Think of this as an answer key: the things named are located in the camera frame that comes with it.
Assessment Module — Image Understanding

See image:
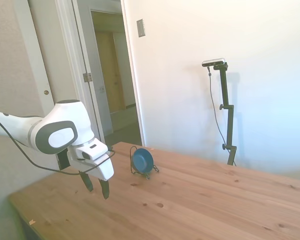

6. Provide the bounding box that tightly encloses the silver stereo camera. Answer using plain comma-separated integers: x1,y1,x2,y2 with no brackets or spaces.
201,57,226,68

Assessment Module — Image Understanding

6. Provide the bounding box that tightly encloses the grey wall switch plate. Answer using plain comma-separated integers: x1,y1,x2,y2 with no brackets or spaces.
136,18,146,38

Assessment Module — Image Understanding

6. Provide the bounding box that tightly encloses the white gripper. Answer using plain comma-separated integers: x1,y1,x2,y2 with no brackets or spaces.
66,144,115,200

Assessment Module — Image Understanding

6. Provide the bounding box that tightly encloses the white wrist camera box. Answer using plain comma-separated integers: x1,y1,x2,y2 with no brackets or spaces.
76,141,109,161

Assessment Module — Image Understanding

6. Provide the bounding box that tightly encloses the black wire bowl rack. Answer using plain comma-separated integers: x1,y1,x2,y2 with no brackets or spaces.
129,145,160,180

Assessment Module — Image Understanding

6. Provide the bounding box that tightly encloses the black camera stand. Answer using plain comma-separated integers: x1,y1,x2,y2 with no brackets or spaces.
213,62,238,166

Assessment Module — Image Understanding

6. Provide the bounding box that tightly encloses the blue bowl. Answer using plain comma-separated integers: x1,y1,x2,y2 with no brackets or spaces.
132,148,155,174

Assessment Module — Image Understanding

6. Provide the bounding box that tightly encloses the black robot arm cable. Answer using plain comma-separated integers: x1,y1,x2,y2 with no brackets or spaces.
0,111,117,176

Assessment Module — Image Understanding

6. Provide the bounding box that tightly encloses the white door with knob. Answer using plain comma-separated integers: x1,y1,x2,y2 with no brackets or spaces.
14,0,78,118

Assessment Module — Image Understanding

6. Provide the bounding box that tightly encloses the grey open door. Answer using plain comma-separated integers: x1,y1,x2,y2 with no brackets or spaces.
73,0,114,141

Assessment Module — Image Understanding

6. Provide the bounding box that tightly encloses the black box unit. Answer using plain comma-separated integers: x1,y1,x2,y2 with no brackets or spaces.
56,149,72,171

